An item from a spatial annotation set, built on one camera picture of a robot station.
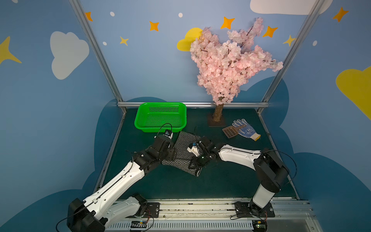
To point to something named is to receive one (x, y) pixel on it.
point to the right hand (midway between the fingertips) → (191, 165)
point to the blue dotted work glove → (248, 131)
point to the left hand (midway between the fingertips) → (169, 145)
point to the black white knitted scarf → (185, 157)
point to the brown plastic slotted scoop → (231, 131)
